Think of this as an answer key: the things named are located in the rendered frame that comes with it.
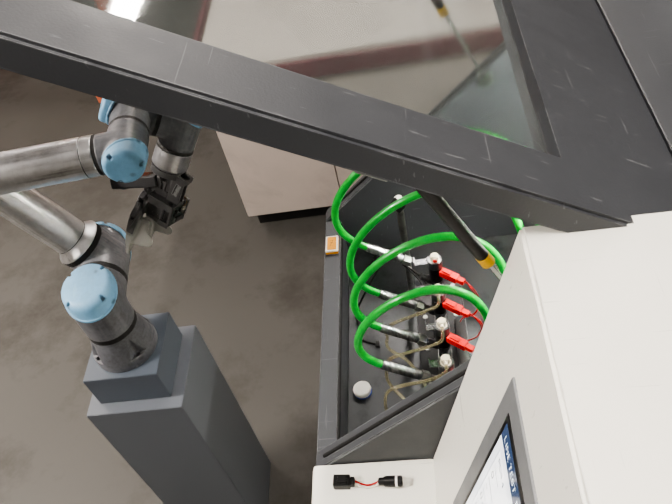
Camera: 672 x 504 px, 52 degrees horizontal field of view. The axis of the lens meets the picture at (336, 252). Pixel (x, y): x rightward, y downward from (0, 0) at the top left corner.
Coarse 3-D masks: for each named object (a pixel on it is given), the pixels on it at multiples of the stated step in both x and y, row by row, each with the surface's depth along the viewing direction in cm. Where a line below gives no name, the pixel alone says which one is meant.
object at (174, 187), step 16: (160, 176) 138; (176, 176) 138; (192, 176) 141; (144, 192) 141; (160, 192) 141; (176, 192) 140; (144, 208) 141; (160, 208) 140; (176, 208) 142; (160, 224) 142
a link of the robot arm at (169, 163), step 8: (160, 152) 136; (152, 160) 138; (160, 160) 136; (168, 160) 136; (176, 160) 136; (184, 160) 137; (160, 168) 137; (168, 168) 136; (176, 168) 137; (184, 168) 138
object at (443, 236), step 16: (416, 240) 108; (432, 240) 107; (448, 240) 107; (480, 240) 108; (384, 256) 111; (496, 256) 110; (368, 272) 113; (352, 304) 119; (400, 336) 126; (416, 336) 127
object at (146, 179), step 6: (144, 174) 142; (150, 174) 141; (138, 180) 141; (144, 180) 141; (150, 180) 140; (156, 180) 140; (114, 186) 143; (120, 186) 143; (126, 186) 143; (132, 186) 142; (138, 186) 142; (144, 186) 141; (150, 186) 141; (156, 186) 140
